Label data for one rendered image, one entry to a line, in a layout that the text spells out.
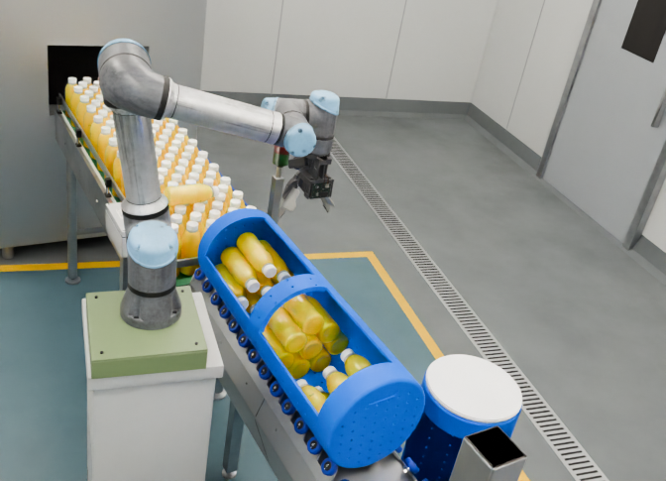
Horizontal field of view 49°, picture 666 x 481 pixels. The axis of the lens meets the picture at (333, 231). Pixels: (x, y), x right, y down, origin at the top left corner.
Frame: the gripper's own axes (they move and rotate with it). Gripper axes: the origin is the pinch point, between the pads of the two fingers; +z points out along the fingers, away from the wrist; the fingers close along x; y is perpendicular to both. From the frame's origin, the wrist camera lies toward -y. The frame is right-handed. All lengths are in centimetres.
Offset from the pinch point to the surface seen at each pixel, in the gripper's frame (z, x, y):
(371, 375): 18, -2, 47
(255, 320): 28.5, -13.8, 6.9
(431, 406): 41, 26, 42
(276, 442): 56, -13, 27
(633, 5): -17, 369, -209
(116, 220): 31, -35, -60
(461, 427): 42, 30, 51
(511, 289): 141, 227, -113
